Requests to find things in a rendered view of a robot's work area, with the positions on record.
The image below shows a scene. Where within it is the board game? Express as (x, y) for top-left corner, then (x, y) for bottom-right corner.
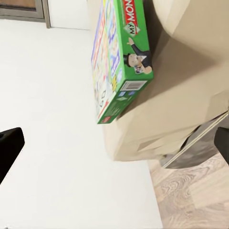
(91, 0), (155, 124)

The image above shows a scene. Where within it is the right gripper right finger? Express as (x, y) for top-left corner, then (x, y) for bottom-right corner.
(214, 127), (229, 165)

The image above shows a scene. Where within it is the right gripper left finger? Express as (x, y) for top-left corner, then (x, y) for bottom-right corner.
(0, 127), (25, 184)

